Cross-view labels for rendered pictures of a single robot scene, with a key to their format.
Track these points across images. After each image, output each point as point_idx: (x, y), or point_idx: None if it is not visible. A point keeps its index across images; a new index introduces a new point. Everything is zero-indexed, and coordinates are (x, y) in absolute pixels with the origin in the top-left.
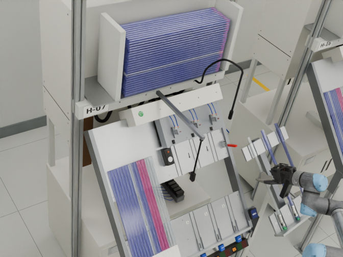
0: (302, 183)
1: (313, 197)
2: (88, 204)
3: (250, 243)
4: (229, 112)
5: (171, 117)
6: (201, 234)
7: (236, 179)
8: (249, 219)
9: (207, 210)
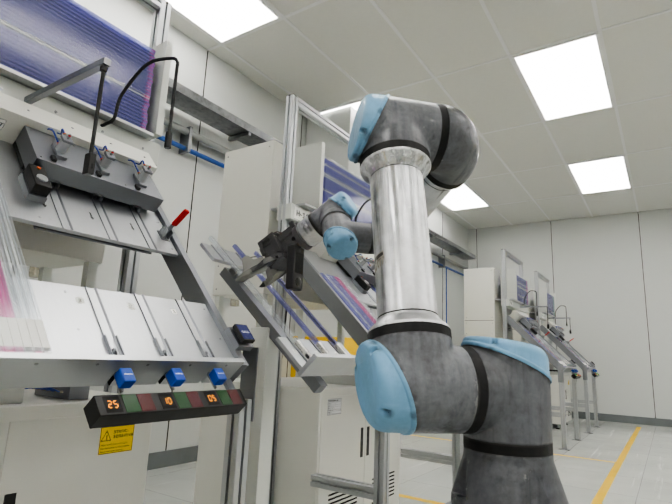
0: (316, 217)
1: (340, 215)
2: None
3: None
4: (166, 133)
5: (53, 138)
6: (118, 334)
7: (198, 284)
8: (236, 344)
9: (134, 302)
